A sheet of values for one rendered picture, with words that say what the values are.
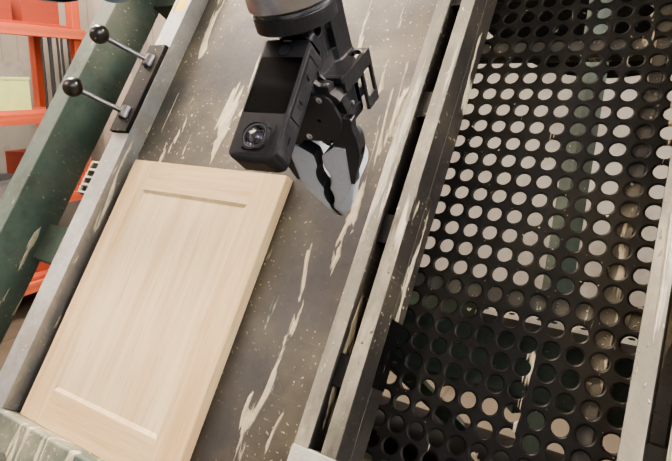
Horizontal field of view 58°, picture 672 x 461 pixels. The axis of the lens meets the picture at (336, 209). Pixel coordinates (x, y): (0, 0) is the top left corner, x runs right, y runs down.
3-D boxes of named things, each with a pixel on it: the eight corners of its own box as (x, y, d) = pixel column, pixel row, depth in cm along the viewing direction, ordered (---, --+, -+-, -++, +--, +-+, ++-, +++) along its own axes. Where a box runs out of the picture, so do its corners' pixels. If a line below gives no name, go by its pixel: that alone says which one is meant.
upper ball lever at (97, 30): (149, 74, 124) (84, 40, 119) (156, 59, 125) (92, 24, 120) (153, 69, 121) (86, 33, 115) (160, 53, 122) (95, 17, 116)
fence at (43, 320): (7, 403, 109) (-14, 399, 105) (204, -24, 135) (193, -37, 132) (22, 411, 106) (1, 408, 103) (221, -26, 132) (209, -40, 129)
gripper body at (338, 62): (383, 104, 59) (358, -21, 52) (346, 152, 54) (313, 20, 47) (315, 102, 63) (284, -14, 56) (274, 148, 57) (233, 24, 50)
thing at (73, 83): (125, 125, 121) (57, 93, 115) (132, 109, 122) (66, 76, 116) (128, 121, 118) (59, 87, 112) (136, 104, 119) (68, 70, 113)
